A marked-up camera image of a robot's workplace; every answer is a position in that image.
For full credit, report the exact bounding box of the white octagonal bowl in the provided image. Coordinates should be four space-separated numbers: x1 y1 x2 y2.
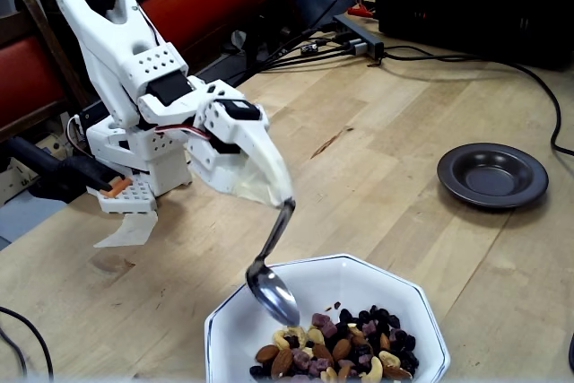
204 253 452 383

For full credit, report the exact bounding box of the brown plate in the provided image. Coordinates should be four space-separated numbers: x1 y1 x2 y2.
437 142 550 210

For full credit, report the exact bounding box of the black clamp orange pad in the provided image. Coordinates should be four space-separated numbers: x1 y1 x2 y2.
4 135 135 203

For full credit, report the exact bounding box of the thin black cable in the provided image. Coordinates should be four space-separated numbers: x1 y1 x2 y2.
0 326 28 379

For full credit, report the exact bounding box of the black plastic crate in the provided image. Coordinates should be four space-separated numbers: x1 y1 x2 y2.
370 0 574 71

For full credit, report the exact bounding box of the small usb adapter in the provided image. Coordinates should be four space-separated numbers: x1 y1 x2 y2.
300 40 331 56

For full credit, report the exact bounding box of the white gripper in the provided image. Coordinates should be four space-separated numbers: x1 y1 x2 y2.
186 96 296 208

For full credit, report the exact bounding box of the beige masking tape flap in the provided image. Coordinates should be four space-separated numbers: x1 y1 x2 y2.
92 211 160 249

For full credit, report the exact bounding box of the grey usb hub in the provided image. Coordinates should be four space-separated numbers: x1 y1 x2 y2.
333 13 386 61

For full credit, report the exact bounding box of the bent metal spoon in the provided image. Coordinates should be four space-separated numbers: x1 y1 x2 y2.
245 196 300 327

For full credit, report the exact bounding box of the wooden chair red cushion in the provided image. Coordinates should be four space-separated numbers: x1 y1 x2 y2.
123 0 288 65
0 0 89 142

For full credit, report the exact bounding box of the black usb cable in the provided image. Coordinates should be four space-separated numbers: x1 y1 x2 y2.
244 19 337 74
259 32 355 64
259 43 365 74

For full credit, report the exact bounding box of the mixed nuts and dried fruit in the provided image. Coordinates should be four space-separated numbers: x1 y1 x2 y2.
248 304 421 383

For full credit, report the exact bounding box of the black motor controller board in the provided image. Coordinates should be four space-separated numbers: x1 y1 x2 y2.
66 98 111 151

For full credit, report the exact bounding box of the printed cardboard box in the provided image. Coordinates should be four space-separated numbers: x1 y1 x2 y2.
0 131 68 207

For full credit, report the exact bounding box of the thick black power cable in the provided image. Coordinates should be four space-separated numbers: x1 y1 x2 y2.
380 44 574 156

